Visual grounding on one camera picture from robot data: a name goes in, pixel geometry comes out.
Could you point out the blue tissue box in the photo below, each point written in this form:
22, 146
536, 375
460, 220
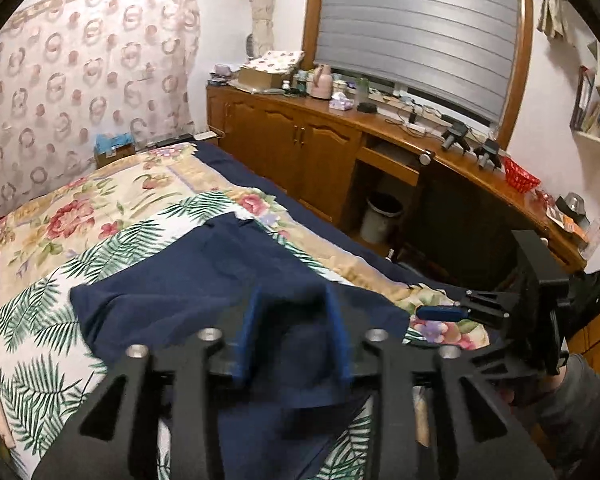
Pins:
108, 149

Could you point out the circle pattern lace curtain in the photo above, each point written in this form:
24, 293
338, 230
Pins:
73, 70

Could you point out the cardboard box with cloth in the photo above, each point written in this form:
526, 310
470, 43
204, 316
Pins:
270, 70

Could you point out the navy blue t-shirt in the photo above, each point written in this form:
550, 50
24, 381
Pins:
281, 417

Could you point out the palm leaf print blanket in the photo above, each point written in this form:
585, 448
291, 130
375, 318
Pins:
46, 370

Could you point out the navy bed sheet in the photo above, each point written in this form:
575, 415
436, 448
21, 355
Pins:
239, 174

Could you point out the pink kettle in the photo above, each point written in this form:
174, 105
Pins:
321, 88

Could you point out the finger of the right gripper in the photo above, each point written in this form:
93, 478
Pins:
441, 313

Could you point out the white wall shelf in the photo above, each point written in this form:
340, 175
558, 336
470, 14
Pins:
585, 118

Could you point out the wooden sideboard cabinet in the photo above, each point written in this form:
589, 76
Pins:
457, 218

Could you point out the grey window blind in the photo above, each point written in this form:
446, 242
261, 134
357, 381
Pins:
461, 51

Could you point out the red basket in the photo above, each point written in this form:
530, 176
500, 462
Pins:
518, 178

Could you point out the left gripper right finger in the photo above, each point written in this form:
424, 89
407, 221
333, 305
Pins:
370, 357

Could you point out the floral quilt bedspread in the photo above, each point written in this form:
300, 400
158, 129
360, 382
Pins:
45, 233

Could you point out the white waste bin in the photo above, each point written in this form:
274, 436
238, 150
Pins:
382, 210

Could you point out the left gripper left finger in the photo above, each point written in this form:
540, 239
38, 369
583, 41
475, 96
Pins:
213, 354

